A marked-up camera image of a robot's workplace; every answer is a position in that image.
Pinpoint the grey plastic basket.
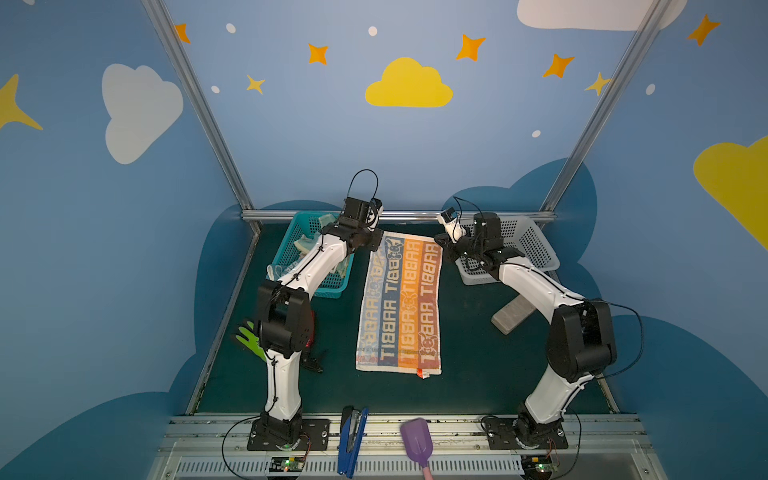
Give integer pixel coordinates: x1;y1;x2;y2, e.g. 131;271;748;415
455;215;560;286

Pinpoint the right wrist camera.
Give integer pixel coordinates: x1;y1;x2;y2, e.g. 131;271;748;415
437;207;466;243

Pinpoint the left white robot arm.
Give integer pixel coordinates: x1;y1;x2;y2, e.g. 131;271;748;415
256;197;383;437

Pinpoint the right green circuit board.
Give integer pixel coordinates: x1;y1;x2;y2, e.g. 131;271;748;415
520;456;555;480

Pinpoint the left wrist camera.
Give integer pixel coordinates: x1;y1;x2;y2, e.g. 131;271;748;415
366;198;383;230

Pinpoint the purple plastic scoop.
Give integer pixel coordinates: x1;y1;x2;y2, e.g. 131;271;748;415
400;418;433;480

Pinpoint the green blue patterned towel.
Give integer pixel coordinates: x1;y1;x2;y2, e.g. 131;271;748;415
267;212;350;291

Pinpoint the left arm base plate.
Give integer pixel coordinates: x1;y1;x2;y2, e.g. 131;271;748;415
246;416;331;452

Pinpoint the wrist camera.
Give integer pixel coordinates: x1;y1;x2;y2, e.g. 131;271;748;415
366;198;383;230
437;207;466;243

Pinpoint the red handled tool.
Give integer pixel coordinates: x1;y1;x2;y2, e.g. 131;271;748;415
305;311;317;350

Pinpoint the blue stapler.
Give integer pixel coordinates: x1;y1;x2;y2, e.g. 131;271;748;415
337;406;369;479

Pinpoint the green circuit board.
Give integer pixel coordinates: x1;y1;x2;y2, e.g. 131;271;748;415
268;457;306;474
520;456;555;480

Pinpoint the grey sponge block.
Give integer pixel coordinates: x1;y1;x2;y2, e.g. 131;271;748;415
491;295;537;335

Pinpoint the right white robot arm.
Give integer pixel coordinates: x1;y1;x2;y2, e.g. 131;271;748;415
434;208;617;446

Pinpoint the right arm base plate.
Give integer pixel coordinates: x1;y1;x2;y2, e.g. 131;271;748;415
480;415;569;450

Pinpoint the teal plastic basket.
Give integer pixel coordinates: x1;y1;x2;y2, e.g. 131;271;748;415
265;210;355;299

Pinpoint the orange striped rabbit towel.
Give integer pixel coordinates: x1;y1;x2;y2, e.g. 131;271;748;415
355;232;443;379

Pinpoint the left green circuit board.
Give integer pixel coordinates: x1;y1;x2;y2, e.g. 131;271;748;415
268;457;306;474

